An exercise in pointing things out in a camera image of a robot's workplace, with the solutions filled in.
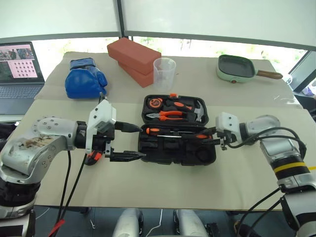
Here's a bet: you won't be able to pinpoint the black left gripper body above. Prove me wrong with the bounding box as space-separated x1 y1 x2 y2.
92 122 117 159

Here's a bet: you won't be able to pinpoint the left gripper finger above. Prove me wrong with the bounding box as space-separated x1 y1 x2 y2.
114 121 143 134
109 150 147 163

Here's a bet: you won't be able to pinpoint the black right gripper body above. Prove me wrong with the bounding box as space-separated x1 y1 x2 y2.
216 129 238 152

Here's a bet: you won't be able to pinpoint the orange black screwdriver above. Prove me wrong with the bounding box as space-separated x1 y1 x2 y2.
145 126 196 136
157 132 214 143

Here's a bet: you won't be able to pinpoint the black plastic tool case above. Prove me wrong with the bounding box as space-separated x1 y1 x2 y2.
137 93 217 166

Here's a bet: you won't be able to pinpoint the silver head claw hammer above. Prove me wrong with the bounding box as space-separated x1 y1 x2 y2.
190 98 206 123

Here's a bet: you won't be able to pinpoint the black orange tape measure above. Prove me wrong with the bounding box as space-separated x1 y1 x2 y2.
147 97 164 109

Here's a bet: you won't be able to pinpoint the red brick block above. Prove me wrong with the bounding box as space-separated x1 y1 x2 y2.
106 37 162 76
118 60 156 88

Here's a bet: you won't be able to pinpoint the blue boxing glove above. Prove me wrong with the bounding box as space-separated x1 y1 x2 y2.
64 57 109 100

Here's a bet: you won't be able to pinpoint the clear plastic measuring cup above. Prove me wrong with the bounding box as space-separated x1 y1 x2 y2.
153 57 177 92

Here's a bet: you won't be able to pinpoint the green electric frying pan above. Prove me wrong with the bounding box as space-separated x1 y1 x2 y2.
216 54 284 84

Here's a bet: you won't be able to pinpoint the silver rounded robot leg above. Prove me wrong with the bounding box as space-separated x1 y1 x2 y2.
173 209 209 237
112 208 144 237

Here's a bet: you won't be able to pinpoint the grey laptop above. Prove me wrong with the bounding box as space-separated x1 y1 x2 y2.
0 41 46 116

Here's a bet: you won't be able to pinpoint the white printed packet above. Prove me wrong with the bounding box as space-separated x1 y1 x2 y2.
302 79 316 97

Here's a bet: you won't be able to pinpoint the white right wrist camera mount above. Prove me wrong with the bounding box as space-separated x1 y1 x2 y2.
215 112 240 136

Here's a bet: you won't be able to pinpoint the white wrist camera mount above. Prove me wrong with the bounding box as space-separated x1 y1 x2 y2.
85 99 117 153
215 112 240 136

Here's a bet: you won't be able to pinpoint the orange black tool handle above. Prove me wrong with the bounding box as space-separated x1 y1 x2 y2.
84 151 103 166

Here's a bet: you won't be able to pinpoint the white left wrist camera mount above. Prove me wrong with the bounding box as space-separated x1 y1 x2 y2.
85 99 117 153

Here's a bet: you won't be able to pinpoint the black orange driver handle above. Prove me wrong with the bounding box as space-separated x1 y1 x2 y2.
164 98 194 112

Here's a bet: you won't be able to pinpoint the orange handled pliers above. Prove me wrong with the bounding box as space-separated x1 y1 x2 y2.
145 110 190 122

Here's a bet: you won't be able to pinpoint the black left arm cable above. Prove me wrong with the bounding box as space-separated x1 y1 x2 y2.
47 149 89 237

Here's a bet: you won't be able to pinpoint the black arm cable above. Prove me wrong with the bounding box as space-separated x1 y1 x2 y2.
226 126 309 237
47 149 89 237

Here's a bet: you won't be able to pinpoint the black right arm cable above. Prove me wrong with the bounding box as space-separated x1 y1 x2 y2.
226 126 309 237

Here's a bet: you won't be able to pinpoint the grey window frame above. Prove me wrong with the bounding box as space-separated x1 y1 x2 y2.
0 0 316 52

